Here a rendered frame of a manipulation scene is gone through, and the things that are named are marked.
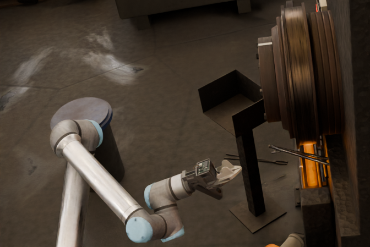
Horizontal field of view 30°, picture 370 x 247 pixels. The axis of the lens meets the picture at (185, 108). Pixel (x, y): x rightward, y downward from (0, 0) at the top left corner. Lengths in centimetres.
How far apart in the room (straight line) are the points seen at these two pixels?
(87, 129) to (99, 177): 31
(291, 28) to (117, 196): 90
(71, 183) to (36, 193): 99
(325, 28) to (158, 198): 90
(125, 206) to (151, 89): 190
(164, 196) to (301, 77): 77
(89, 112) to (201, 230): 82
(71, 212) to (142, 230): 54
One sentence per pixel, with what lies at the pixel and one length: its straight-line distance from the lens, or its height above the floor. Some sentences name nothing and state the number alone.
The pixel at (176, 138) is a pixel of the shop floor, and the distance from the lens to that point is 388.
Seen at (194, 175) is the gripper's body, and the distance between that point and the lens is 250.
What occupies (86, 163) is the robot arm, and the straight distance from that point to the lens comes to 263.
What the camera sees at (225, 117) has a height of 60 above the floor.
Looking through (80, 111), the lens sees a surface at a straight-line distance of 355.
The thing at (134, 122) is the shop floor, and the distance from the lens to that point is 408.
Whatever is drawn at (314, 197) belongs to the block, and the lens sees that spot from 230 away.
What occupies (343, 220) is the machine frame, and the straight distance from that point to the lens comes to 213.
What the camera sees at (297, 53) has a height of 130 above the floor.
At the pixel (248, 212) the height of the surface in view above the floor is 1.
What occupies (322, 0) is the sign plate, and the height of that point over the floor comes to 124.
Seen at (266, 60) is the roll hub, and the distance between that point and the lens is 216.
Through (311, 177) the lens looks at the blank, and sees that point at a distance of 245.
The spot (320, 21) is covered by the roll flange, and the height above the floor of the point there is 131.
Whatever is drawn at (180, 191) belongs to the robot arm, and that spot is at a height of 71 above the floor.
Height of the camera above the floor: 245
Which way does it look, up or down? 37 degrees down
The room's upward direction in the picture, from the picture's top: 13 degrees counter-clockwise
